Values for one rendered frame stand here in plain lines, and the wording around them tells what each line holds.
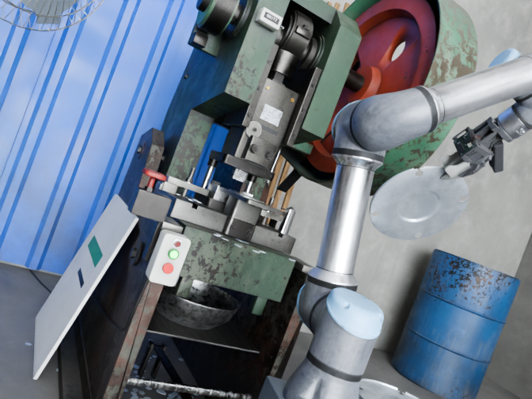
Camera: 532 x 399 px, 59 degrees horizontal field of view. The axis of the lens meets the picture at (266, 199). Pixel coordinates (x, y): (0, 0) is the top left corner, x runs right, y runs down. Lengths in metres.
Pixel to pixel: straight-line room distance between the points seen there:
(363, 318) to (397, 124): 0.37
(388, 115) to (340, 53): 0.76
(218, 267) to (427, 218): 0.65
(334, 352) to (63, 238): 2.01
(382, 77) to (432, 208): 0.58
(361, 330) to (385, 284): 2.78
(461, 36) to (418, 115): 0.76
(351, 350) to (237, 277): 0.61
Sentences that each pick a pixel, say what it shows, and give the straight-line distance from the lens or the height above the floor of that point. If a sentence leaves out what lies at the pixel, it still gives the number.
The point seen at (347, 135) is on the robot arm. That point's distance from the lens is 1.03.
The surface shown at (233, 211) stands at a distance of 1.47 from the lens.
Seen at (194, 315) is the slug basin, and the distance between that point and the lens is 1.55.
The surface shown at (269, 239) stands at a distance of 1.57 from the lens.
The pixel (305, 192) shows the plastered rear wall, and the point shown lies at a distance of 3.12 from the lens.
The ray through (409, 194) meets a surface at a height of 0.96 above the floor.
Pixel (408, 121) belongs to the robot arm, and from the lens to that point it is 0.94.
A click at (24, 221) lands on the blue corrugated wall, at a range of 2.70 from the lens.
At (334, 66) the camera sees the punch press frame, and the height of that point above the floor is 1.30.
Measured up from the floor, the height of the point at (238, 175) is 0.84.
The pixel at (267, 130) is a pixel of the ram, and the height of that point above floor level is 1.01.
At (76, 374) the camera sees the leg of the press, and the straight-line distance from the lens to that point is 1.77.
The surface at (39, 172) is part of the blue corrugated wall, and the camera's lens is 2.66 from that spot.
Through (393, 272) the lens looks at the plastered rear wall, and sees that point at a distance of 3.72.
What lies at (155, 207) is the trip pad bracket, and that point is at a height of 0.67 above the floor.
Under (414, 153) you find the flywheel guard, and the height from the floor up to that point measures 1.10.
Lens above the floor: 0.81
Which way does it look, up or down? level
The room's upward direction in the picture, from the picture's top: 21 degrees clockwise
